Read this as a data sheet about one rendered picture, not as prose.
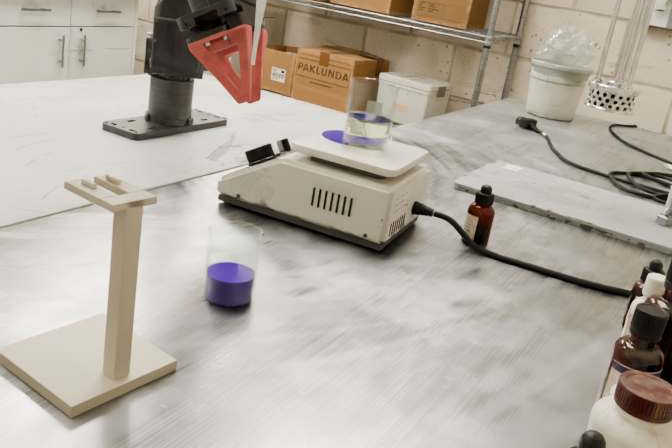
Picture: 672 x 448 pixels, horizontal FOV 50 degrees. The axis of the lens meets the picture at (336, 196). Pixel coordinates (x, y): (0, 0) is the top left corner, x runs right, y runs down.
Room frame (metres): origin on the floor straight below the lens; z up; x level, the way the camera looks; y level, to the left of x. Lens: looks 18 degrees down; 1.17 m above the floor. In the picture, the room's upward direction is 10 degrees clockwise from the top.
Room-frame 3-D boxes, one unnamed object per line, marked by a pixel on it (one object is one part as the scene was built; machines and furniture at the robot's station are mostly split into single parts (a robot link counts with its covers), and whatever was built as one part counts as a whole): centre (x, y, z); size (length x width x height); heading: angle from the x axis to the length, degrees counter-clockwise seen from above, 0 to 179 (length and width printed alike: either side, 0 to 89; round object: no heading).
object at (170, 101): (1.04, 0.26, 0.94); 0.20 x 0.07 x 0.08; 152
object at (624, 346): (0.46, -0.22, 0.94); 0.03 x 0.03 x 0.08
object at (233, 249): (0.53, 0.07, 0.93); 0.04 x 0.04 x 0.06
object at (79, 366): (0.41, 0.14, 0.96); 0.08 x 0.08 x 0.13; 56
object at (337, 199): (0.77, 0.00, 0.94); 0.22 x 0.13 x 0.08; 69
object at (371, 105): (0.76, -0.02, 1.02); 0.06 x 0.05 x 0.08; 18
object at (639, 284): (0.60, -0.29, 0.94); 0.03 x 0.03 x 0.07
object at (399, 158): (0.76, -0.02, 0.98); 0.12 x 0.12 x 0.01; 68
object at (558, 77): (1.73, -0.47, 1.01); 0.14 x 0.14 x 0.21
